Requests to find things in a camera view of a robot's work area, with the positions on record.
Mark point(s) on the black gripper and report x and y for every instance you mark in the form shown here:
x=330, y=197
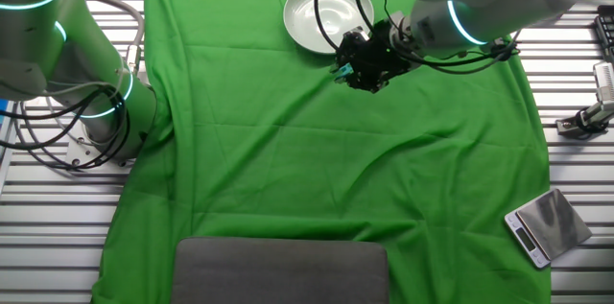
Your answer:
x=386, y=50

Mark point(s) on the blue plastic clothespin clamp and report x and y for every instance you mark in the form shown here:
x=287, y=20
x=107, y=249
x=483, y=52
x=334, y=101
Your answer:
x=344, y=72

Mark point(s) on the white round bowl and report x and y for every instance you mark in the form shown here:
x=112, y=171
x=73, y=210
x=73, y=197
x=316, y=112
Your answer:
x=302, y=11

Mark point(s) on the green cloth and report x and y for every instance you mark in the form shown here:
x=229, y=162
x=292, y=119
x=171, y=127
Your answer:
x=288, y=160

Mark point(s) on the grey cushion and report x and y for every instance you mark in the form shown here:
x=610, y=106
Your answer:
x=278, y=270

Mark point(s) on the silver digital kitchen scale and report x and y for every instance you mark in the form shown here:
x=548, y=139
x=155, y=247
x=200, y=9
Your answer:
x=551, y=222

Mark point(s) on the black keyboard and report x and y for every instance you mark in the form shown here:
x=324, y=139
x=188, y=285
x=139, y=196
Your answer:
x=606, y=30

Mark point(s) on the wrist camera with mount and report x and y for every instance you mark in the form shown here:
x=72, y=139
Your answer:
x=501, y=47

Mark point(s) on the metal camera mount arm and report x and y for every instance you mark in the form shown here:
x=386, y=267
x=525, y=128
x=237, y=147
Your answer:
x=597, y=113

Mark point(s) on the silver exterior camera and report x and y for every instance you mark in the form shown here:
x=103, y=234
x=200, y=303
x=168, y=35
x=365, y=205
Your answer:
x=605, y=81

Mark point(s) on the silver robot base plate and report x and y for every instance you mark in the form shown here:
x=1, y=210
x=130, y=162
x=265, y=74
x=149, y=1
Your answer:
x=77, y=150

